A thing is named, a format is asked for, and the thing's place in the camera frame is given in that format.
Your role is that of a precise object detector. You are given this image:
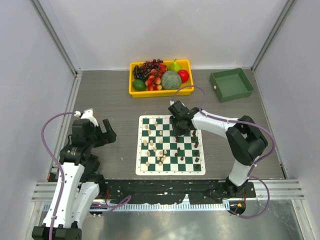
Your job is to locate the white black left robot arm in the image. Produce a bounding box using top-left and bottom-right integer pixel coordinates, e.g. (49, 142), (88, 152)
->
(31, 116), (117, 240)

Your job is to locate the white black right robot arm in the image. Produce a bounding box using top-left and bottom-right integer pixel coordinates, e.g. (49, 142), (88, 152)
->
(168, 100), (268, 197)

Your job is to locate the green white chess mat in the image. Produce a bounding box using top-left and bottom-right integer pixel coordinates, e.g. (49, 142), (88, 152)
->
(135, 115), (206, 176)

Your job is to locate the green melon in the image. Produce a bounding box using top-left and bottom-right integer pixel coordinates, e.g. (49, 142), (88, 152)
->
(161, 70), (182, 90)

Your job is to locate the red apple in tray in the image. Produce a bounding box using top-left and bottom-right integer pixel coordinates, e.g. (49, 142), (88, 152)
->
(178, 69), (190, 84)

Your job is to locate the red cherries cluster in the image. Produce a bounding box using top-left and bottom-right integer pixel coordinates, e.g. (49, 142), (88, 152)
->
(145, 63), (168, 91)

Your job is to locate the green pear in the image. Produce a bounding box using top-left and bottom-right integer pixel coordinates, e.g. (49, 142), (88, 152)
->
(169, 59), (182, 73)

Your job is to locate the yellow plastic fruit tray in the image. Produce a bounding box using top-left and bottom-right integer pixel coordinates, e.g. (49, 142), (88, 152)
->
(128, 59), (194, 98)

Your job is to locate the green lime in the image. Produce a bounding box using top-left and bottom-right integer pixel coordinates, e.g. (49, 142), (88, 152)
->
(132, 79), (146, 92)

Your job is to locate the green square box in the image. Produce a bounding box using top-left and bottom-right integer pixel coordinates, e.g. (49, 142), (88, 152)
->
(209, 68), (254, 103)

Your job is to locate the dark purple grape bunch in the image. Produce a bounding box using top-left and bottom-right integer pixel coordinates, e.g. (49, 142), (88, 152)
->
(131, 59), (167, 82)

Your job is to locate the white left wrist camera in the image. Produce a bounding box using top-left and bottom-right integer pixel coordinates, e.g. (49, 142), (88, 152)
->
(73, 108), (99, 127)

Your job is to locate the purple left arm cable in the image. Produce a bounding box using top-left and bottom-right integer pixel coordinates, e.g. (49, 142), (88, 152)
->
(41, 111), (133, 240)

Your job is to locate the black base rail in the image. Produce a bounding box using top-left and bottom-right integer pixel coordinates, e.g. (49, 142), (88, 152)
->
(99, 179), (256, 205)

